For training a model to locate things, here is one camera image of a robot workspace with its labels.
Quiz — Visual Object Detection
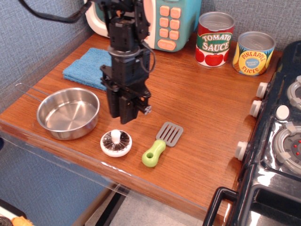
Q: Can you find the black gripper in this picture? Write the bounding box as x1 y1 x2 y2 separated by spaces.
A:
100 48 151 124

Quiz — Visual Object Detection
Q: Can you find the white brown toy mushroom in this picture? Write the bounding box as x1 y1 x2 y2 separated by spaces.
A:
100 129 133 158

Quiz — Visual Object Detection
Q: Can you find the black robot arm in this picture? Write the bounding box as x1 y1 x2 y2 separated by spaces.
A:
95 0 154 124

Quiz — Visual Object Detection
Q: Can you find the blue folded cloth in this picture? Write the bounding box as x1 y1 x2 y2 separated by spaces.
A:
63 48 111 91

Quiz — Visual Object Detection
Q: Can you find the stainless steel pan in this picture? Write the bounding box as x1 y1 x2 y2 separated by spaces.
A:
15 83 100 140

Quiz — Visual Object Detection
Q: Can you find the green grey toy spatula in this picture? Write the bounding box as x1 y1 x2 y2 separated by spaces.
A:
142 121 183 168

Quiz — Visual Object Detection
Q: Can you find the teal toy microwave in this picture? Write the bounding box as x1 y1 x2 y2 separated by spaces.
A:
85 0 201 52

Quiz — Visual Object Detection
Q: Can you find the clear acrylic table guard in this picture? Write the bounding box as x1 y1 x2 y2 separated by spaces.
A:
0 118 240 219

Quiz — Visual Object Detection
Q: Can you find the tomato sauce can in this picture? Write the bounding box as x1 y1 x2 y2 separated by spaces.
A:
195 11 235 67

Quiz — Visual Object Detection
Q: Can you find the white stove knob lower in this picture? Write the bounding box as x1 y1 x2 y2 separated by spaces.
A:
234 141 248 161

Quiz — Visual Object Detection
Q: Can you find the white stove knob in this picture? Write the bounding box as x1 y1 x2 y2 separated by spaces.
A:
249 100 262 118
234 141 248 161
256 82 268 99

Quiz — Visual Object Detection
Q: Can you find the white stove knob middle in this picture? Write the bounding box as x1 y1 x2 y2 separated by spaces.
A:
249 100 262 118

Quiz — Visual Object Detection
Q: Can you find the white stove knob upper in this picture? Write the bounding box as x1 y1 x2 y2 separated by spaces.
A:
256 82 268 99

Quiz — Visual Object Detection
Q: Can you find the pineapple slices can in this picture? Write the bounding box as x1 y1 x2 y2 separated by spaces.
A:
232 31 276 76

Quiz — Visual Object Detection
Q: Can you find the yellow object bottom corner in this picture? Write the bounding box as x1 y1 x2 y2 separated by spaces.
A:
0 216 33 226

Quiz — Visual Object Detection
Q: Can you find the black toy stove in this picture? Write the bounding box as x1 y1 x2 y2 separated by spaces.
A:
203 41 301 226

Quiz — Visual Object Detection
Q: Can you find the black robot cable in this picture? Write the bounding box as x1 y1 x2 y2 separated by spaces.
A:
18 0 95 24

